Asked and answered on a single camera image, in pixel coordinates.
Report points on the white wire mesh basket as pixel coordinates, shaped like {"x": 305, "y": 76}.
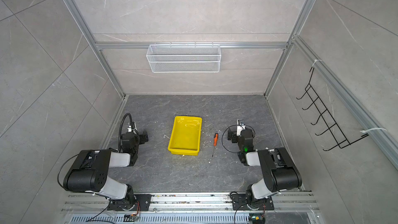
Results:
{"x": 189, "y": 58}

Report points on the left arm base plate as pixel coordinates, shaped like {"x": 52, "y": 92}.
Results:
{"x": 139, "y": 202}

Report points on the black wire hook rack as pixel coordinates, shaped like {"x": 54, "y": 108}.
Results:
{"x": 332, "y": 127}

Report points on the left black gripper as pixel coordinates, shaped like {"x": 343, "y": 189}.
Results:
{"x": 140, "y": 137}

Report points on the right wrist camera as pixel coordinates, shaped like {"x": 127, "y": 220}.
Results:
{"x": 240, "y": 126}

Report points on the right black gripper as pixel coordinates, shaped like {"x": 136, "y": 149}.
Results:
{"x": 233, "y": 134}

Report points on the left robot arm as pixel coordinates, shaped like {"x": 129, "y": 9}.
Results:
{"x": 89, "y": 171}

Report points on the aluminium frame rail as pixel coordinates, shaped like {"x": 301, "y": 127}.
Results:
{"x": 201, "y": 202}

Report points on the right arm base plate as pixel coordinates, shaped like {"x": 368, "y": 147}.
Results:
{"x": 241, "y": 202}

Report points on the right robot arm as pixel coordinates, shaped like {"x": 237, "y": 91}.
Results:
{"x": 279, "y": 173}

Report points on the orange handled screwdriver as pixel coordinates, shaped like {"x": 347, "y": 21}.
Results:
{"x": 215, "y": 143}

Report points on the yellow plastic bin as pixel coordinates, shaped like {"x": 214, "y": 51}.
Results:
{"x": 185, "y": 136}

